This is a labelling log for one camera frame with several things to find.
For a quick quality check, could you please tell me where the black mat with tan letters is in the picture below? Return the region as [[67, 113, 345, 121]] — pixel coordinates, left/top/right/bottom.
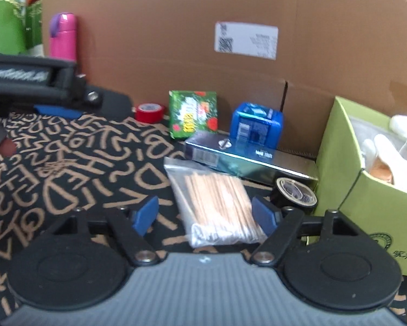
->
[[0, 110, 407, 326]]

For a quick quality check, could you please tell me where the red tape roll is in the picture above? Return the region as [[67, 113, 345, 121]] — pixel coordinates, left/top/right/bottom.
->
[[134, 102, 167, 125]]

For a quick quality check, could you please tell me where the black tape roll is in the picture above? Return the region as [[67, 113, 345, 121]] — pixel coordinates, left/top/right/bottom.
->
[[269, 177, 318, 213]]

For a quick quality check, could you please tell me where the small green printed box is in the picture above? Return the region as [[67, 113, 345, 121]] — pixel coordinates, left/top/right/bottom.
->
[[168, 90, 218, 141]]

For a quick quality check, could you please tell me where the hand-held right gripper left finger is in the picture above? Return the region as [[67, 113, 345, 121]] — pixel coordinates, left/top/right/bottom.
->
[[49, 196, 160, 267]]

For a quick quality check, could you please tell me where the brown item in box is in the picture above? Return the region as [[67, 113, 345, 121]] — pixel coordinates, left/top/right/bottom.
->
[[369, 158, 395, 181]]

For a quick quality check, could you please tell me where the blue packet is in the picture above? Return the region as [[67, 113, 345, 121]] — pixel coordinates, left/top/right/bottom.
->
[[230, 101, 284, 151]]

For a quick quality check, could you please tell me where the lime green box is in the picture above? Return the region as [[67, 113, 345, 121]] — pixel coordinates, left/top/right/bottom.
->
[[313, 96, 407, 278]]

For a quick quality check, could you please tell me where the person's left hand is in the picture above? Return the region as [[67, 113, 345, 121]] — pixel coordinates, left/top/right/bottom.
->
[[0, 139, 17, 191]]

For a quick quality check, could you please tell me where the clear bag of wooden sticks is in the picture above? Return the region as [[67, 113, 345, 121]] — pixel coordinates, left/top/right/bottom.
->
[[164, 157, 269, 248]]

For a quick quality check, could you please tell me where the pink thermos bottle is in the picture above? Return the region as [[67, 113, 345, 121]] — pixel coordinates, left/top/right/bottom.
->
[[49, 12, 78, 62]]

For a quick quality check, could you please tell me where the long shiny teal box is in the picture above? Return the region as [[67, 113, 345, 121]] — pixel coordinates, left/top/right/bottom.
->
[[183, 130, 320, 187]]

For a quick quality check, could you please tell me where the green printed bag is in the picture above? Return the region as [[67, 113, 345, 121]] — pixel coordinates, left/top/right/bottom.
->
[[0, 0, 44, 57]]

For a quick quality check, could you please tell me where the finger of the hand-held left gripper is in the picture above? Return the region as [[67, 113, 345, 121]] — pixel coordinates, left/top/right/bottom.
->
[[33, 105, 83, 120], [84, 84, 135, 120]]

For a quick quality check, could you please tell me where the white glove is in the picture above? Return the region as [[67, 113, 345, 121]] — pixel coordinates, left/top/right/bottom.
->
[[361, 114, 407, 198]]

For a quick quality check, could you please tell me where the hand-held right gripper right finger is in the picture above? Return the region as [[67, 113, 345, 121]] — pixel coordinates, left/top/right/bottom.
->
[[250, 195, 360, 267]]

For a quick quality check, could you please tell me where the large brown cardboard box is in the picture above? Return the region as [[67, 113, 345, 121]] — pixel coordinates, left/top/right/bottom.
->
[[42, 0, 407, 159]]

